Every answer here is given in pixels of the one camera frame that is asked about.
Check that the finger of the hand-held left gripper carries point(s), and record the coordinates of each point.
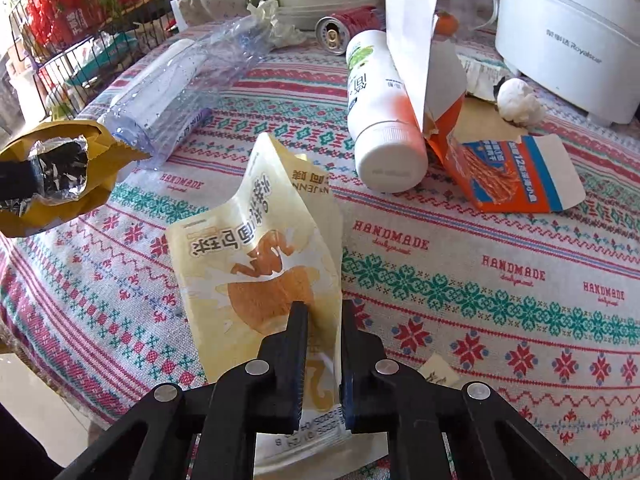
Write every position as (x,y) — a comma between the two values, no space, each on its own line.
(17,182)

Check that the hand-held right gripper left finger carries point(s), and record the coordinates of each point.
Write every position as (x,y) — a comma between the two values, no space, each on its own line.
(299,360)

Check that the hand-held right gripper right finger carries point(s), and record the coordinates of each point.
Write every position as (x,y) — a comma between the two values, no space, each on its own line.
(348,402)

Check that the yellow foil-lined wrapper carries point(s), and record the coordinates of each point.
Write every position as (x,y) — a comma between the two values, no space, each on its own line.
(102,180)

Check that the pale yellow snack packet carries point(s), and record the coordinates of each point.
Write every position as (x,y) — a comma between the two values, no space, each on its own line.
(260,240)

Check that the clear plastic wrap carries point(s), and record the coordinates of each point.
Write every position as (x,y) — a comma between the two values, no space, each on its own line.
(282,27)

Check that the small paper scrap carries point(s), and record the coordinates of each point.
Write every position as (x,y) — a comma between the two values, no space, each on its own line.
(437,370)

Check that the red bag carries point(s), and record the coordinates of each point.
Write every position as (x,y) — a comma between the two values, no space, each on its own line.
(65,12)

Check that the crushed clear plastic bottle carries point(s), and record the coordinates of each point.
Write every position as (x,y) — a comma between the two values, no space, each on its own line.
(170,85)

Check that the white plastic bottle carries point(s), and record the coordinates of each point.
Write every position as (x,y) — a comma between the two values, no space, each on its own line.
(380,125)

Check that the torn orange carton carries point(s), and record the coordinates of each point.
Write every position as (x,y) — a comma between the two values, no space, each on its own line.
(500,175)

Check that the torn printed wrapper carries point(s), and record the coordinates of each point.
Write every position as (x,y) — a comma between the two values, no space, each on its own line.
(480,77)

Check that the crumpled white tissue ball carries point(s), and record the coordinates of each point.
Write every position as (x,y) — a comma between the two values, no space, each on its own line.
(520,100)

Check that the red drink can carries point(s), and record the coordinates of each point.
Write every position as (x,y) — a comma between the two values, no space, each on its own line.
(357,22)

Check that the small tangerine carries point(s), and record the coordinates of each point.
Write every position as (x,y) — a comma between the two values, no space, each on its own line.
(446,23)

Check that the white electric cooking pot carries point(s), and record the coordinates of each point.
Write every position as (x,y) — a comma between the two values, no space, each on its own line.
(565,25)

